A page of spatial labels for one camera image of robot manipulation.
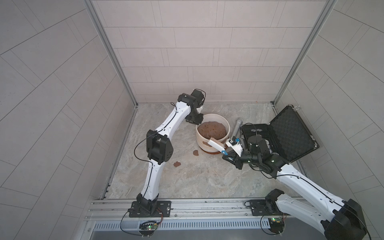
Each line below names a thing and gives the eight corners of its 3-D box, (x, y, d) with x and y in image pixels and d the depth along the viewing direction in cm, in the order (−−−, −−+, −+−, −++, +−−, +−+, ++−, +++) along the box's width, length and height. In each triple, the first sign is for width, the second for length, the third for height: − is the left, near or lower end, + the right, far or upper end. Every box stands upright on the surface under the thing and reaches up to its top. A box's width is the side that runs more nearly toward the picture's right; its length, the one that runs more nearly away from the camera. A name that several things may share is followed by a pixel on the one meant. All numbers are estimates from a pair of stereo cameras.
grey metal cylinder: (228, 137, 100) (229, 134, 97) (236, 119, 109) (238, 116, 106) (234, 139, 98) (235, 136, 96) (242, 122, 108) (243, 118, 105)
